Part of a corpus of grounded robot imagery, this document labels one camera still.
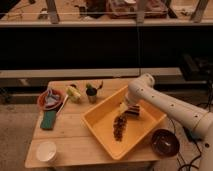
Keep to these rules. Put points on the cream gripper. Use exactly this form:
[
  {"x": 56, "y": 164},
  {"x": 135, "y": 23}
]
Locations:
[{"x": 122, "y": 108}]

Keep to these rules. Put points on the black striped eraser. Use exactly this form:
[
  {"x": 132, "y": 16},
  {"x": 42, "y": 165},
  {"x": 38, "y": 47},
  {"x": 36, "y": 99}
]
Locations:
[{"x": 133, "y": 111}]

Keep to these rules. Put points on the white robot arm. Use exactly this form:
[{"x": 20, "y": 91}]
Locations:
[{"x": 197, "y": 120}]

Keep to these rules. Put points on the dark purple bowl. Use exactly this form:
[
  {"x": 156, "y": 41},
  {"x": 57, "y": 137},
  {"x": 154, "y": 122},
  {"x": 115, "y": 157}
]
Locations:
[{"x": 164, "y": 143}]

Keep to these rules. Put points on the dark grape bunch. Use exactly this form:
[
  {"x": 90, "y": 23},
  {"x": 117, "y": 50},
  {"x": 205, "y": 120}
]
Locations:
[{"x": 119, "y": 126}]

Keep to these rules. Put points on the yellow plastic tray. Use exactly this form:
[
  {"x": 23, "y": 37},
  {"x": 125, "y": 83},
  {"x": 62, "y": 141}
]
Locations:
[{"x": 100, "y": 121}]

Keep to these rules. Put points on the metal cup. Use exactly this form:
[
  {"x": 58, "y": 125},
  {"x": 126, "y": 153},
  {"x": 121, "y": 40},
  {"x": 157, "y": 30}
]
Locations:
[{"x": 92, "y": 95}]

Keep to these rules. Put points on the green vegetable toy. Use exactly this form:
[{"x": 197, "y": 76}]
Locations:
[{"x": 89, "y": 87}]

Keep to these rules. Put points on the yellow green corn toy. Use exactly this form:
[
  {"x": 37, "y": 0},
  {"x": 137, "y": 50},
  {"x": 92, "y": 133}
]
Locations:
[{"x": 73, "y": 94}]

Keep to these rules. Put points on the blue grey cloth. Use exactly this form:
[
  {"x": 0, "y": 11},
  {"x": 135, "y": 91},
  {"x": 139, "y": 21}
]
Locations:
[{"x": 51, "y": 98}]

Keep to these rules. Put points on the blue box on floor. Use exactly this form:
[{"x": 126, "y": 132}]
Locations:
[{"x": 191, "y": 136}]

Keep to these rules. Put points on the green sponge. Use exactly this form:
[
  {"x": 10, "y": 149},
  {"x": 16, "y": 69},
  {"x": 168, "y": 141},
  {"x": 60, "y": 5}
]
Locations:
[{"x": 48, "y": 120}]

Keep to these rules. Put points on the white paper cup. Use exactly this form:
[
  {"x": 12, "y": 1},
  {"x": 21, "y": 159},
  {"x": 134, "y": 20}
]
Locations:
[{"x": 46, "y": 152}]

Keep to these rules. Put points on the wooden bench rail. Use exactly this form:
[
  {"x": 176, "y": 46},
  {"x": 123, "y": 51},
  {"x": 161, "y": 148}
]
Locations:
[{"x": 120, "y": 72}]

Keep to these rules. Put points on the white handled utensil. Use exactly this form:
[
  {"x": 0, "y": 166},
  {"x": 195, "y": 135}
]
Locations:
[{"x": 62, "y": 106}]

